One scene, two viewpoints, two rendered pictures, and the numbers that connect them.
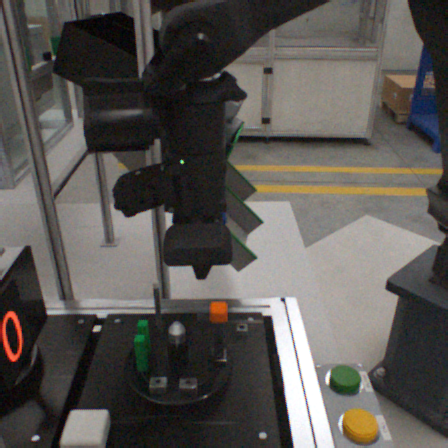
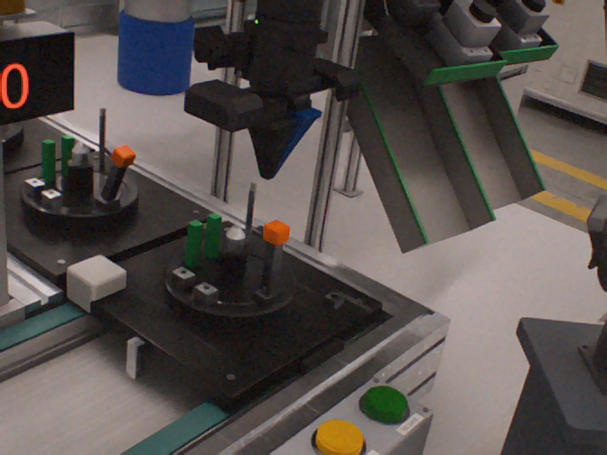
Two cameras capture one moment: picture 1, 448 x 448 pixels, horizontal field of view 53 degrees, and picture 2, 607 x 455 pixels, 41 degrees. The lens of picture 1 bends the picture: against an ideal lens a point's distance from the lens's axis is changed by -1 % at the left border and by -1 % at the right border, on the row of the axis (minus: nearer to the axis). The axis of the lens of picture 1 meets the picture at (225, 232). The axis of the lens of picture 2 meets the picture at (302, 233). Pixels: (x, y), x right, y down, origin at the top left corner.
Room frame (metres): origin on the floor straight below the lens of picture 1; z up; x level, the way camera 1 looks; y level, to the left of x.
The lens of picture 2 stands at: (-0.11, -0.43, 1.44)
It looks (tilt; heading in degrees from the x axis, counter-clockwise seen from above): 28 degrees down; 37
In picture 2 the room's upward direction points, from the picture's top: 9 degrees clockwise
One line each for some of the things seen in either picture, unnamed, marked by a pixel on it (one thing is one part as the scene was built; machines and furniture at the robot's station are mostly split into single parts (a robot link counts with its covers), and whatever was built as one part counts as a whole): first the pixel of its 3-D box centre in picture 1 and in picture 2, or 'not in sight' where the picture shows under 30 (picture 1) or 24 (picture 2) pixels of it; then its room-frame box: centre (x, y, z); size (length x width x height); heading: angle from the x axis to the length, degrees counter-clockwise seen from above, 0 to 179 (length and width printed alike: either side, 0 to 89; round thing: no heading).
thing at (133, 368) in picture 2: not in sight; (135, 357); (0.30, 0.06, 0.95); 0.01 x 0.01 x 0.04; 1
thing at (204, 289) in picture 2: (188, 386); (206, 293); (0.38, 0.04, 1.00); 0.02 x 0.01 x 0.02; 91
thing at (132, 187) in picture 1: (146, 185); (238, 44); (0.42, 0.08, 1.23); 0.07 x 0.07 x 0.06; 0
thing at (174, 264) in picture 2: (179, 365); (229, 284); (0.43, 0.06, 0.98); 0.14 x 0.14 x 0.02
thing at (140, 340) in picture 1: (141, 353); (193, 244); (0.41, 0.10, 1.01); 0.01 x 0.01 x 0.05; 1
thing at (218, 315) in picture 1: (212, 330); (266, 255); (0.43, 0.02, 1.04); 0.04 x 0.02 x 0.08; 91
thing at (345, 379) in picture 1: (344, 380); (384, 406); (0.42, -0.15, 0.96); 0.04 x 0.04 x 0.02
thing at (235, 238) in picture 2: (176, 331); (235, 237); (0.43, 0.06, 1.04); 0.02 x 0.02 x 0.03
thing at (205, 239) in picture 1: (197, 185); (282, 60); (0.43, 0.03, 1.23); 0.19 x 0.06 x 0.08; 3
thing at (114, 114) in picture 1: (148, 89); not in sight; (0.42, 0.07, 1.33); 0.12 x 0.08 x 0.11; 102
